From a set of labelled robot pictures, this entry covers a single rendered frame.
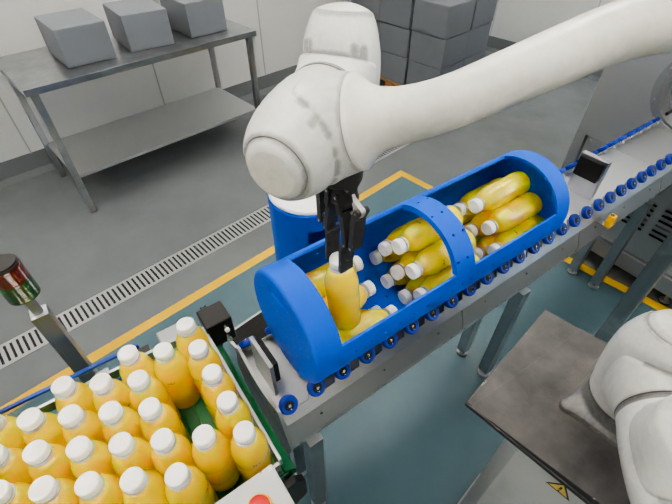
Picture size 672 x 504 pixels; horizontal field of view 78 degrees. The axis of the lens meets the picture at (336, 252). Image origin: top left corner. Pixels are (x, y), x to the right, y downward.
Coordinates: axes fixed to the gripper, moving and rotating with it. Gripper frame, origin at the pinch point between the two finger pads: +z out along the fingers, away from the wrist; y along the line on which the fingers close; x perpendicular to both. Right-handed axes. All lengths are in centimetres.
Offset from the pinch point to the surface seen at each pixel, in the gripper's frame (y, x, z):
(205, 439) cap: -8.5, 35.2, 20.8
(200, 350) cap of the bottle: 9.5, 28.8, 20.9
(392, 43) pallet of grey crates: 278, -265, 81
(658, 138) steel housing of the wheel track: 9, -185, 38
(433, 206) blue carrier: 5.9, -32.9, 7.7
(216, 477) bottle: -11, 36, 32
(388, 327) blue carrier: -8.8, -7.5, 20.8
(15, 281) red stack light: 38, 54, 9
